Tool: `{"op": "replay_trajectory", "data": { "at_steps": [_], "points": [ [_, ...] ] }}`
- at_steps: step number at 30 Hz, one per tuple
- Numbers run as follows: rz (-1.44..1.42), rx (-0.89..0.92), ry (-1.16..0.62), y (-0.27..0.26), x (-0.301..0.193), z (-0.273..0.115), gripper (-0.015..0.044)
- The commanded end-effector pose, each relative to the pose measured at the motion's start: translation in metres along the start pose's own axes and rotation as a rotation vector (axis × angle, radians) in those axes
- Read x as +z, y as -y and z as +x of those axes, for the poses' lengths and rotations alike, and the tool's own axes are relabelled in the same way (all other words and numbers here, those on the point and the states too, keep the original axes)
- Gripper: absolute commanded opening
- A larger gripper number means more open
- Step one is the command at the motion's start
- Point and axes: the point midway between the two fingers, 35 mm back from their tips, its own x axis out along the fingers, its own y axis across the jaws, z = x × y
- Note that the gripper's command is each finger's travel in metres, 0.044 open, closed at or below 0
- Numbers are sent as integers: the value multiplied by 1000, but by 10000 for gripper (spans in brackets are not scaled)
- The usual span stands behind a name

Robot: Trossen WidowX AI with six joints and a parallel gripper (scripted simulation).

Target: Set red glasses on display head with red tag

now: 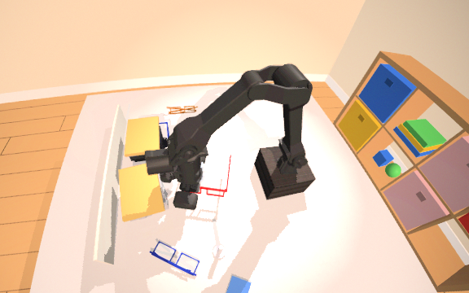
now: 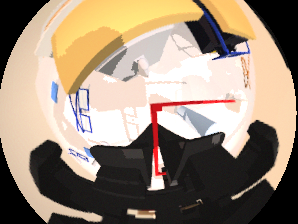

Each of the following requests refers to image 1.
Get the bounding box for red glasses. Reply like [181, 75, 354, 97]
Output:
[196, 163, 230, 197]

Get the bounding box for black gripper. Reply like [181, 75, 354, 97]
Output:
[173, 156, 206, 211]

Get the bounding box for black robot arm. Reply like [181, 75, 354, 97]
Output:
[145, 63, 313, 183]

